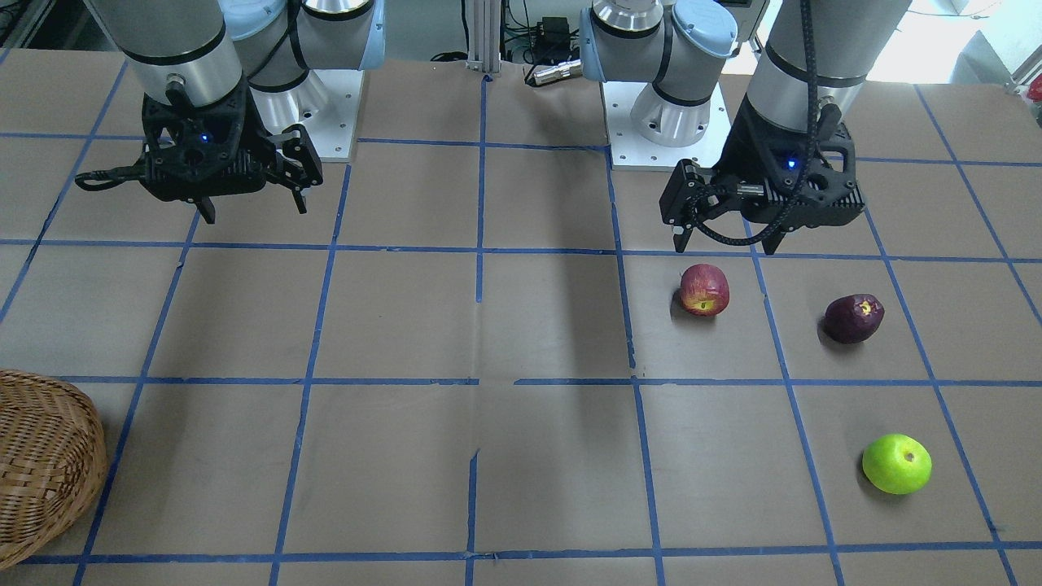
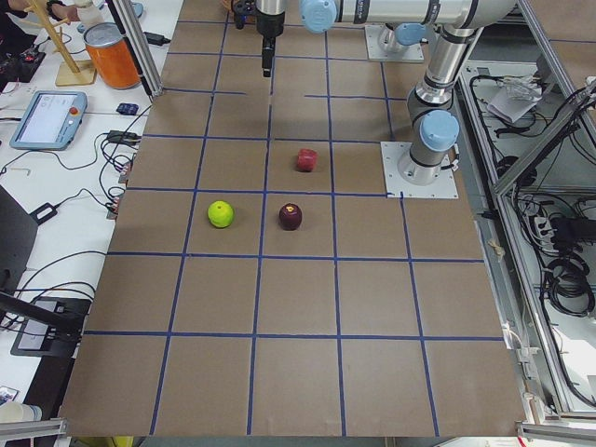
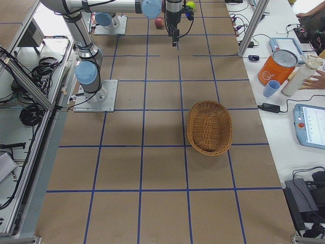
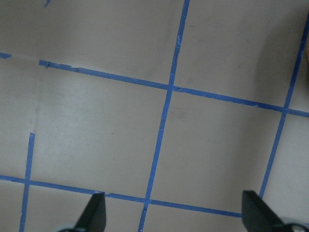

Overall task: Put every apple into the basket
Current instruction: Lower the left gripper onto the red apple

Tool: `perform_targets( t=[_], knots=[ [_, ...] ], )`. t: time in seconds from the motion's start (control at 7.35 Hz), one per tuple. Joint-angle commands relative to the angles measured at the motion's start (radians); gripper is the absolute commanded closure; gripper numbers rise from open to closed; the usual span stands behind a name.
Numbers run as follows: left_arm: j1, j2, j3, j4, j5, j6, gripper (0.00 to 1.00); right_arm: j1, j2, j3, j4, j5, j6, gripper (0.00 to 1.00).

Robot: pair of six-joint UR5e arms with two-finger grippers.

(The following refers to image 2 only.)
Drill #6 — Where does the light red apple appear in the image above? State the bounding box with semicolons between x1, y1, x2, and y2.
296;148;318;172

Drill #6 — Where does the orange canister with metal lid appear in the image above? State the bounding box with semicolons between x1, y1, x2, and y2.
83;22;141;89

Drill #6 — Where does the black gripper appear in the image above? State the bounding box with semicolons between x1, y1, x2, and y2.
257;10;284;77

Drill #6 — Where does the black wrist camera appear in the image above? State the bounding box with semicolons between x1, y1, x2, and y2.
231;0;256;30

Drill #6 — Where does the black power adapter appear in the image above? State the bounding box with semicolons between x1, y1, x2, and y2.
143;32;171;47

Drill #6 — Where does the blue teach pendant tablet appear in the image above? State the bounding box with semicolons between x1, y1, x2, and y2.
9;90;88;151

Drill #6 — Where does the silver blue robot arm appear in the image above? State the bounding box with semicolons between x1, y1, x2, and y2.
299;1;475;186

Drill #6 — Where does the dark red apple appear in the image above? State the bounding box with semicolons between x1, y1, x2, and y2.
278;203;303;231

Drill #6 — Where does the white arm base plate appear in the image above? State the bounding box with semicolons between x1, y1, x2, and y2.
380;142;459;199

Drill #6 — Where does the wooden mug stand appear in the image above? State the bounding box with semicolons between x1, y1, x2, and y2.
25;0;97;88

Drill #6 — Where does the small blue device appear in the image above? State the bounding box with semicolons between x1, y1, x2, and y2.
115;102;139;115

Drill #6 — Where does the green apple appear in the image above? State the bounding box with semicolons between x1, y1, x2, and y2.
208;200;235;228

